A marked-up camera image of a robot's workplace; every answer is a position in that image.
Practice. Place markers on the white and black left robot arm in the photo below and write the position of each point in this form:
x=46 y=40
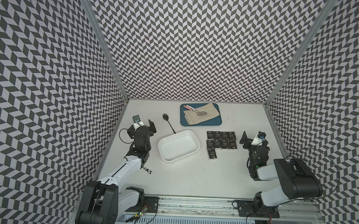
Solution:
x=104 y=200

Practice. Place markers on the beige folded cloth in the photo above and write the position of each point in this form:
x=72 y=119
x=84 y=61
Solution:
x=192 y=118

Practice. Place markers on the teal plastic tray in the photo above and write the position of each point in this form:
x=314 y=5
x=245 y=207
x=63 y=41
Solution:
x=213 y=122

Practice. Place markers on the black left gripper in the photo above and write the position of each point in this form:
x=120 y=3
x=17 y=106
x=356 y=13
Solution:
x=151 y=128

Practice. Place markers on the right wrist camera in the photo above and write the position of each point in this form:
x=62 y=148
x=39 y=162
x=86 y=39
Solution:
x=260 y=139

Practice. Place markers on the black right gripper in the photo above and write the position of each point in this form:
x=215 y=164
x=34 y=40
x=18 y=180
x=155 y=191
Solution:
x=249 y=141

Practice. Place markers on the black metal spoon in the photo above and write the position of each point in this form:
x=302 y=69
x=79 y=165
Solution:
x=166 y=118

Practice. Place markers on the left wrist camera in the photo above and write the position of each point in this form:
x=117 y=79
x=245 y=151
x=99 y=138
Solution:
x=137 y=122

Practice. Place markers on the black tissue pack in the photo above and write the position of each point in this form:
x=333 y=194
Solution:
x=218 y=144
x=225 y=135
x=210 y=135
x=210 y=144
x=232 y=144
x=231 y=135
x=211 y=154
x=225 y=144
x=217 y=135

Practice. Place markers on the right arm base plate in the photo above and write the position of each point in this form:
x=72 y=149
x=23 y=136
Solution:
x=248 y=208

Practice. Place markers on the pink handled spoon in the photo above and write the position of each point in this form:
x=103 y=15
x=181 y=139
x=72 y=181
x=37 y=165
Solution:
x=193 y=110

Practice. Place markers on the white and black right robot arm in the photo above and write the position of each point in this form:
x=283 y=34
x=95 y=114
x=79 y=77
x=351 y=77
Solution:
x=296 y=179

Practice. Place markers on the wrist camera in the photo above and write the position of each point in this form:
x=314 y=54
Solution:
x=137 y=122
x=260 y=139

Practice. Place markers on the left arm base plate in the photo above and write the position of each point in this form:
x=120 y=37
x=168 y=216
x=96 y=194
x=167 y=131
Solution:
x=150 y=202

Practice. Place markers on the white plastic storage box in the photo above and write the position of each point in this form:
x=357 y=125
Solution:
x=178 y=146

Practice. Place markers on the aluminium front rail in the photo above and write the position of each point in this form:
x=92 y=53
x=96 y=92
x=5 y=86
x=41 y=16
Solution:
x=184 y=206

